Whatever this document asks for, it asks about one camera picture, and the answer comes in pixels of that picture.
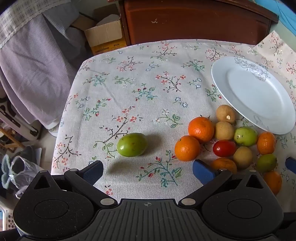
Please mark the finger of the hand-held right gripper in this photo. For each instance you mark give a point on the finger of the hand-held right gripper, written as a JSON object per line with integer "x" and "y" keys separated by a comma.
{"x": 291, "y": 164}

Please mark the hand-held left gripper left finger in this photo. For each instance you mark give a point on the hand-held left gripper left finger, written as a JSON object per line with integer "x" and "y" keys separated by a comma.
{"x": 92, "y": 172}

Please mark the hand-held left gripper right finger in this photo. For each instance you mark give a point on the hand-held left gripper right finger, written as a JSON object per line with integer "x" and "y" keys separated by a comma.
{"x": 203, "y": 172}

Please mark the orange mandarin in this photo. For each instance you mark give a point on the orange mandarin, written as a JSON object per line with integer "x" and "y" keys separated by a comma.
{"x": 225, "y": 164}
{"x": 200, "y": 128}
{"x": 274, "y": 182}
{"x": 187, "y": 148}
{"x": 266, "y": 143}

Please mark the green jujube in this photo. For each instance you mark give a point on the green jujube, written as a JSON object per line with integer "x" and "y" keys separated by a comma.
{"x": 131, "y": 144}
{"x": 245, "y": 136}
{"x": 266, "y": 163}

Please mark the red cherry tomato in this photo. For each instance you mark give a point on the red cherry tomato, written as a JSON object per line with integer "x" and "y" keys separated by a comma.
{"x": 224, "y": 148}

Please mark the brown longan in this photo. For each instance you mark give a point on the brown longan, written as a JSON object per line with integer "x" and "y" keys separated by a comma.
{"x": 242, "y": 157}
{"x": 225, "y": 113}
{"x": 224, "y": 130}

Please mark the white plate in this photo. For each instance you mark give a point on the white plate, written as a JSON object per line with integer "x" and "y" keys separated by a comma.
{"x": 252, "y": 95}

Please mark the clear plastic bag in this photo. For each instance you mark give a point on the clear plastic bag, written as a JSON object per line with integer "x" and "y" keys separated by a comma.
{"x": 23, "y": 173}

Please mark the floral tablecloth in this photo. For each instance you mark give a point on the floral tablecloth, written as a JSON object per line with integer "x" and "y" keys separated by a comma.
{"x": 138, "y": 92}

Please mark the white plastic basket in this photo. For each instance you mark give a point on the white plastic basket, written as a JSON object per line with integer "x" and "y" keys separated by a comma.
{"x": 4, "y": 217}

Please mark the white black appliance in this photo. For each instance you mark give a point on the white black appliance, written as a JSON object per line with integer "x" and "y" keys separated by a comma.
{"x": 9, "y": 115}

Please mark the purple waffle blanket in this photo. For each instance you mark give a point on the purple waffle blanket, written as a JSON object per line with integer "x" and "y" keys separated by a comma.
{"x": 34, "y": 69}

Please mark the cardboard box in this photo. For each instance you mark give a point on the cardboard box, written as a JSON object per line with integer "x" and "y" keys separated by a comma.
{"x": 104, "y": 37}

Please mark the grey cloth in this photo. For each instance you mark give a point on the grey cloth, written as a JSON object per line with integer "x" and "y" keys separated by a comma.
{"x": 62, "y": 27}

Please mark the brown wooden cabinet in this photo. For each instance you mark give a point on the brown wooden cabinet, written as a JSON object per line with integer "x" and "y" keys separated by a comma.
{"x": 196, "y": 20}

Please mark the blue printed blanket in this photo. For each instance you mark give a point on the blue printed blanket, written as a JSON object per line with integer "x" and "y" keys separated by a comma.
{"x": 284, "y": 11}

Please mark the checkered cloth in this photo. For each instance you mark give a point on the checkered cloth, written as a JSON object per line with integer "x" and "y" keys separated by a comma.
{"x": 20, "y": 20}

